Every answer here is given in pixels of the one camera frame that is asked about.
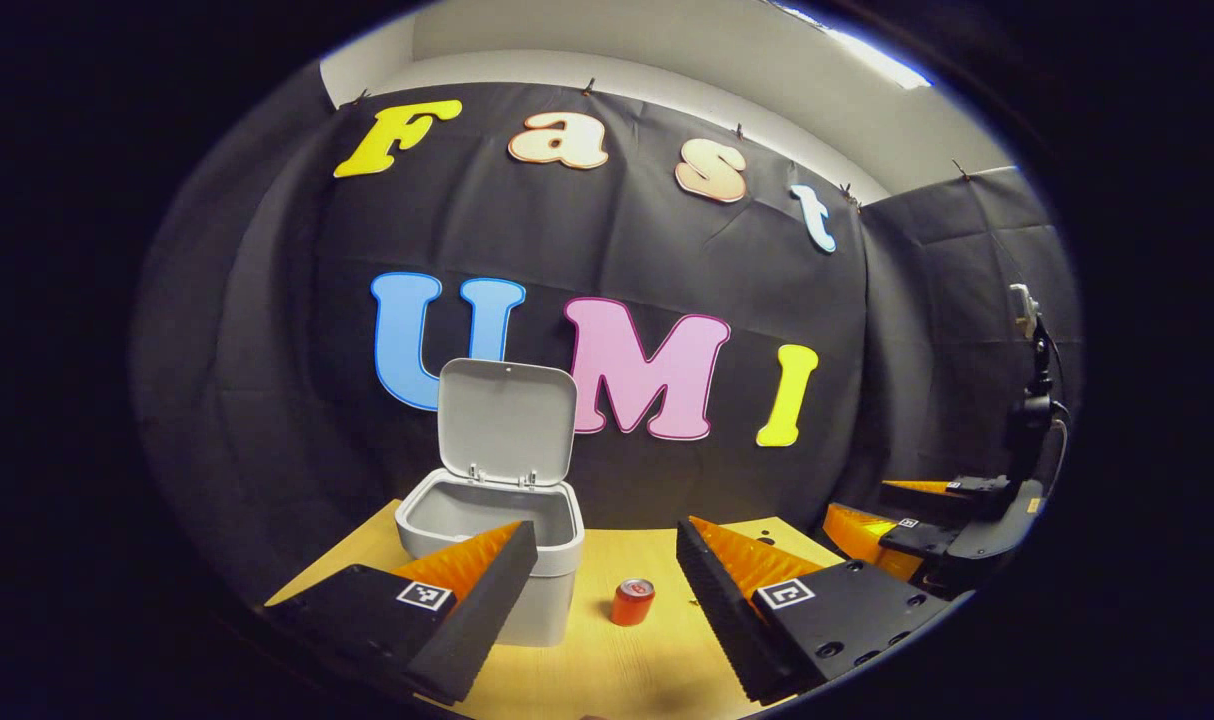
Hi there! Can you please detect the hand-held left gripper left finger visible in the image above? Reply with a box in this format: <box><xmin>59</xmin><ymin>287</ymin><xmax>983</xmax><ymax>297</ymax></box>
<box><xmin>262</xmin><ymin>520</ymin><xmax>540</xmax><ymax>706</ymax></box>

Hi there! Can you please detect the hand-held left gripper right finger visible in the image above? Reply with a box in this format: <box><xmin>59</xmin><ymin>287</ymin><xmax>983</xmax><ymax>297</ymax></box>
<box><xmin>675</xmin><ymin>516</ymin><xmax>953</xmax><ymax>704</ymax></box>

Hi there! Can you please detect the red pop can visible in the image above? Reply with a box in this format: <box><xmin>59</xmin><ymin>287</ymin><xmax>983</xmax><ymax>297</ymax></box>
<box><xmin>610</xmin><ymin>578</ymin><xmax>657</xmax><ymax>628</ymax></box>

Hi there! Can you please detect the white desktop garbage bin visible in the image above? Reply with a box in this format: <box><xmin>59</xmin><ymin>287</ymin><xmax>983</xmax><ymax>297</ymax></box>
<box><xmin>395</xmin><ymin>358</ymin><xmax>586</xmax><ymax>648</ymax></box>

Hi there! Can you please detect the wooden desktop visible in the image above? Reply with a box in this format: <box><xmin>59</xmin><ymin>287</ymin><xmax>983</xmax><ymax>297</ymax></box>
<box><xmin>265</xmin><ymin>498</ymin><xmax>848</xmax><ymax>720</ymax></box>

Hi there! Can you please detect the black backdrop cloth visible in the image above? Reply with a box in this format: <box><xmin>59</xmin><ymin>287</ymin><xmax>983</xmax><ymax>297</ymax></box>
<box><xmin>127</xmin><ymin>65</ymin><xmax>1083</xmax><ymax>601</ymax></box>

